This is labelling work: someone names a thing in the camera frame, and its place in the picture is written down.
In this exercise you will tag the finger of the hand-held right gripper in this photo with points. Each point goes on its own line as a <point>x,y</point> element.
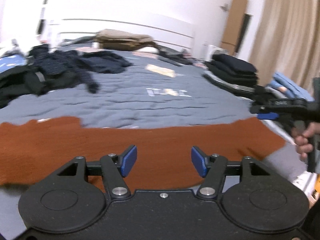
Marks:
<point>267,116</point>
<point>260,108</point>

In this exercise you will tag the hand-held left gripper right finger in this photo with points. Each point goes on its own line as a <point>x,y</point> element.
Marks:
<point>198,161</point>

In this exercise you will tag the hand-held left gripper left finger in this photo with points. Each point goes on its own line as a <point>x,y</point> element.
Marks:
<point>128,160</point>

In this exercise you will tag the brown fuzzy sweater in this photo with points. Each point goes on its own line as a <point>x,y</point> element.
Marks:
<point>75,142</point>

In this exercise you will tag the blue folded clothes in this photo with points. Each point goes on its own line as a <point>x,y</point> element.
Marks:
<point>290,85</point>

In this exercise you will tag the stack of folded dark clothes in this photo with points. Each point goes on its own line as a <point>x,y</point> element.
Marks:
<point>235,72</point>

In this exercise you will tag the dark grey clothes pile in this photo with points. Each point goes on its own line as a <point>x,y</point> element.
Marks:
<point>177,57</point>

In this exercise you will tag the person's right hand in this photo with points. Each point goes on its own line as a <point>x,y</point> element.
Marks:
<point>303,145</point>

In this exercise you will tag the bed with grey quilt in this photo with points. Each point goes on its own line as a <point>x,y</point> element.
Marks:
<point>150,105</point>

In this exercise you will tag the beige curtain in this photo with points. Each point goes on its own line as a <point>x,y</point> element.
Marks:
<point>287,30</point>

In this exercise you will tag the tall cardboard box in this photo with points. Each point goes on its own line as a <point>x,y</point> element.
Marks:
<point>233,22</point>

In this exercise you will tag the dark navy garment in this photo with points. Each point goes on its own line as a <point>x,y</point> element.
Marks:
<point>107,62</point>

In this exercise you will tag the white plush cloth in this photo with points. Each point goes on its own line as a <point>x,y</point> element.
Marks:
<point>150,50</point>

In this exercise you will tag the navy dotted shirt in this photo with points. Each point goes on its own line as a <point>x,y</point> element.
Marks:
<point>60,62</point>

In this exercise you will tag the tan folded blanket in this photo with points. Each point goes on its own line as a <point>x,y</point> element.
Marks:
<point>120,35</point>

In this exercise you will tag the black garment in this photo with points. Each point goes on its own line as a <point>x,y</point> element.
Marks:
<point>22,85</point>

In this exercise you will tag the white headboard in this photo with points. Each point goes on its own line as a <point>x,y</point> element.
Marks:
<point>150,30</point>

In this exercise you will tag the blue printed pillow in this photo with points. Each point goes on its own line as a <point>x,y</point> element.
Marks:
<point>10,63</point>

